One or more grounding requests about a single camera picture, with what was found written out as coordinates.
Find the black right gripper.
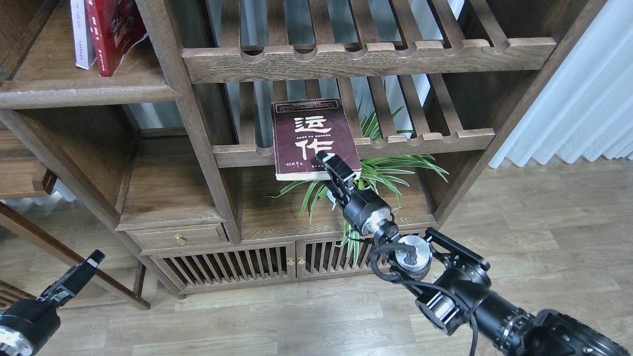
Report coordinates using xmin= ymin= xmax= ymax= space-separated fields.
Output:
xmin=315 ymin=151 xmax=394 ymax=237

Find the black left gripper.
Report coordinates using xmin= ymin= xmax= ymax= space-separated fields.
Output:
xmin=36 ymin=250 xmax=106 ymax=308

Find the dark maroon book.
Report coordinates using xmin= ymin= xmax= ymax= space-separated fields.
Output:
xmin=271 ymin=98 xmax=362 ymax=181

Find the white paperback book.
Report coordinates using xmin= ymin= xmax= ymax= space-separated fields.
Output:
xmin=69 ymin=0 xmax=96 ymax=70

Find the red paperback book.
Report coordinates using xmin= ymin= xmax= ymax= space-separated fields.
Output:
xmin=85 ymin=0 xmax=147 ymax=77

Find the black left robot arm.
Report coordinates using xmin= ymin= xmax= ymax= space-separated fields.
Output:
xmin=0 ymin=250 xmax=105 ymax=356

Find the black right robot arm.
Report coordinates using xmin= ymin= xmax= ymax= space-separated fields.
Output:
xmin=316 ymin=151 xmax=629 ymax=356

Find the white plant pot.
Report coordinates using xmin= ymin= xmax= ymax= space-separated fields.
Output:
xmin=324 ymin=181 xmax=344 ymax=209

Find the green spider plant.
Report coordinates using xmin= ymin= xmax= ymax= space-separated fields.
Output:
xmin=267 ymin=111 xmax=449 ymax=263

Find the dark wooden bookshelf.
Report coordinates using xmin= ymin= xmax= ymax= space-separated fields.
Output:
xmin=1 ymin=0 xmax=605 ymax=298

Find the brass drawer knob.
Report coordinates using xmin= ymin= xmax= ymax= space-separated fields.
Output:
xmin=174 ymin=234 xmax=186 ymax=246

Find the white pleated curtain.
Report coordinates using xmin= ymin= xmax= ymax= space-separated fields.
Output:
xmin=489 ymin=0 xmax=633 ymax=169

